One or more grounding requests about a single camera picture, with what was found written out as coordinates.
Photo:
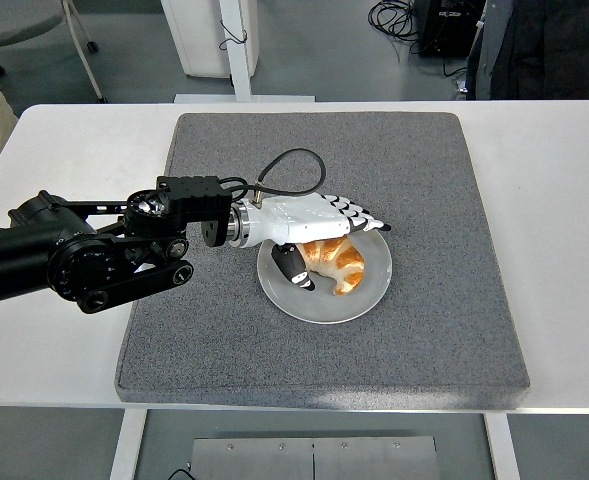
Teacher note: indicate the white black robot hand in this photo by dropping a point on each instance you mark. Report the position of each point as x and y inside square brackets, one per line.
[299, 217]

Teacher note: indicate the golden brown croissant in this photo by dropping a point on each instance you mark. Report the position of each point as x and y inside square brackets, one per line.
[346, 265]

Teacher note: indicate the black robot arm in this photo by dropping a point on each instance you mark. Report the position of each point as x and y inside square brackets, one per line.
[24, 250]

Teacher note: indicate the round pale grey plate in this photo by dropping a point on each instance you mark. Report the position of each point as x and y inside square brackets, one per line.
[324, 307]

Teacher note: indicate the grey metal plate with screws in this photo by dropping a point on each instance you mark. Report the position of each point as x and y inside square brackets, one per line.
[274, 460]

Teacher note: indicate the grey felt mat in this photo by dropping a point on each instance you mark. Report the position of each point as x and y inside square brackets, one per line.
[324, 360]

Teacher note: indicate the white cabinet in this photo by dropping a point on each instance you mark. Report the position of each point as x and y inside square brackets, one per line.
[199, 35]

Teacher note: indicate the black equipment box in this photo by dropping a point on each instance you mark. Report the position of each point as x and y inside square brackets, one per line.
[449, 30]

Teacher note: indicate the white table leg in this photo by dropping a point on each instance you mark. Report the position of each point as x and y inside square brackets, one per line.
[126, 445]
[504, 450]

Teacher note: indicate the dark garment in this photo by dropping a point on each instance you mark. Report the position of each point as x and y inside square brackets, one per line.
[549, 50]

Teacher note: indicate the grey chair with casters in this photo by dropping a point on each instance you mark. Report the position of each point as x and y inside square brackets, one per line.
[19, 20]

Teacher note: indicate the white post with flat base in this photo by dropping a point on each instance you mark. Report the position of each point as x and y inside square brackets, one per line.
[239, 65]

